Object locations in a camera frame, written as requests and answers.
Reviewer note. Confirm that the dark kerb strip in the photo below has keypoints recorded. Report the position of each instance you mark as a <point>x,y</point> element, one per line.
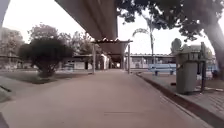
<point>180,100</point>

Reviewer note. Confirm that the grey rubbish bin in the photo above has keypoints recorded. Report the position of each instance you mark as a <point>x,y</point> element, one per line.
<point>186,75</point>

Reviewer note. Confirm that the low pale building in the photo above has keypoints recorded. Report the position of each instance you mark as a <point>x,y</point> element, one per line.
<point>150,60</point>

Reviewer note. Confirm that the raised paved side strip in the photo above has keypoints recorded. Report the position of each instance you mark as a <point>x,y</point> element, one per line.
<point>210,100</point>

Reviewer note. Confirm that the low building with dark roof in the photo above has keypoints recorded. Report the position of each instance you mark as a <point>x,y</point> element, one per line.
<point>10,61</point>

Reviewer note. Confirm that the round dark bush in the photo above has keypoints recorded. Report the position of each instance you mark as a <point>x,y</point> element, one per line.
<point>45,55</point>

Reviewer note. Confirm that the row of background trees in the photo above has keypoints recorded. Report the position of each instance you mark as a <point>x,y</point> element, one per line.
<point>50,36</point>

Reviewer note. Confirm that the palm tree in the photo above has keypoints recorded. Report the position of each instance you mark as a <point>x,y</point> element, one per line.
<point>150,36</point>

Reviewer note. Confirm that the grey paved path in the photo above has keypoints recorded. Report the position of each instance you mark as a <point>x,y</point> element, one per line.
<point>100,103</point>

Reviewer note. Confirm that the canopy support posts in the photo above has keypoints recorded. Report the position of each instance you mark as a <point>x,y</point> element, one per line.
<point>128,58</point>

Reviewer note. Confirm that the overhead concrete canopy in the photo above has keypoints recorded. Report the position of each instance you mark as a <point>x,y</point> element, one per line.
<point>96,20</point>

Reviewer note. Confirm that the blue bench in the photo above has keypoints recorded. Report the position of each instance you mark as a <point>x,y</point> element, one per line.
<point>162,68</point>

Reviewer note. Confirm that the dark pole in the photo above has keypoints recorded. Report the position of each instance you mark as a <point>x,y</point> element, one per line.
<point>203,70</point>

